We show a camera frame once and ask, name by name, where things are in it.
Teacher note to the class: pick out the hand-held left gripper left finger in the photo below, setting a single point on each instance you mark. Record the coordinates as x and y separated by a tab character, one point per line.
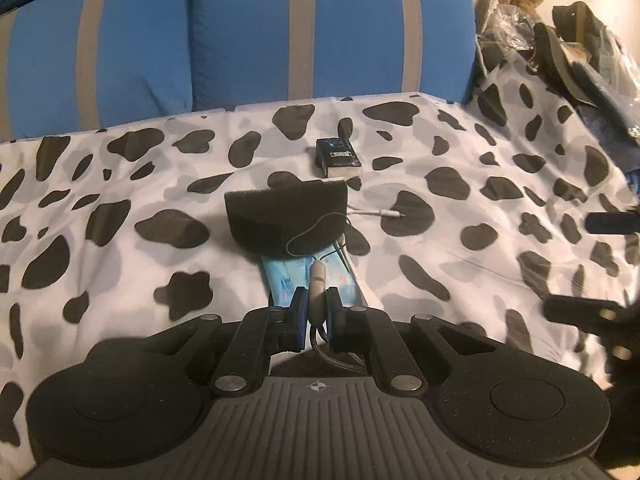
300	317

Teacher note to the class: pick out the black bag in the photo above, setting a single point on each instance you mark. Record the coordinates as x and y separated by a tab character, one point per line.
565	55

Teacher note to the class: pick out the black tissue pack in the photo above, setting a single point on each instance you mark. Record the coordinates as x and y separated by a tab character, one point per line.
337	152

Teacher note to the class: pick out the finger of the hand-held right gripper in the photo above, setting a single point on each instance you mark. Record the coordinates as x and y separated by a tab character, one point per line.
612	222
580	310

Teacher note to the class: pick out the blue soft pack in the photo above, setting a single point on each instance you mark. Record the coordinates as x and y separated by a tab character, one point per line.
285	280

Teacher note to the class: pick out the cow print blanket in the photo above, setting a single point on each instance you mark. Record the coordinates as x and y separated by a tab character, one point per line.
225	285

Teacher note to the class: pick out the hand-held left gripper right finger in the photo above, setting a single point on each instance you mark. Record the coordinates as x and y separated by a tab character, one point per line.
334	317

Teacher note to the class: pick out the blue striped pillow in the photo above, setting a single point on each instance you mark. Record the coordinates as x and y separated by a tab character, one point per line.
350	35
140	50

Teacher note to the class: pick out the black foam sponge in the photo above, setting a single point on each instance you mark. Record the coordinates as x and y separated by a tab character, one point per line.
280	210

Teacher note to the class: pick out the clear plastic bag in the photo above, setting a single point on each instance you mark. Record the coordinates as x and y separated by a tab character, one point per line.
500	25

